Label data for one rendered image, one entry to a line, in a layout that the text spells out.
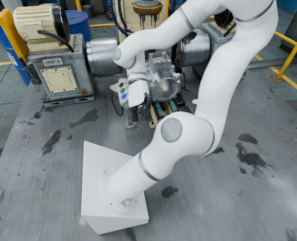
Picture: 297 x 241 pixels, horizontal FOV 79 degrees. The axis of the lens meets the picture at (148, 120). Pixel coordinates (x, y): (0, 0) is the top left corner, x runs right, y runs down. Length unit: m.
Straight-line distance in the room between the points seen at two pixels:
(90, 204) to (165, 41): 0.62
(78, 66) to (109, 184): 0.77
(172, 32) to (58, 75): 0.78
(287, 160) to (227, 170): 0.34
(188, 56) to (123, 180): 0.96
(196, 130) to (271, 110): 1.06
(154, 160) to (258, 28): 0.47
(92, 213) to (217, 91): 0.53
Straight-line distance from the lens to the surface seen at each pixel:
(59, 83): 1.28
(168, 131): 0.46
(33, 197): 1.04
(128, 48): 0.71
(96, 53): 1.22
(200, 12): 0.71
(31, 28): 1.20
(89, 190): 0.69
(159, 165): 0.56
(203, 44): 1.37
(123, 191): 0.68
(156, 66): 1.04
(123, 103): 0.91
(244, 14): 0.58
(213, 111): 0.57
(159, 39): 0.73
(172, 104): 1.10
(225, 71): 0.54
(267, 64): 3.90
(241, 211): 0.97
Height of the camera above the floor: 1.64
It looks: 46 degrees down
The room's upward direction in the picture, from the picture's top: straight up
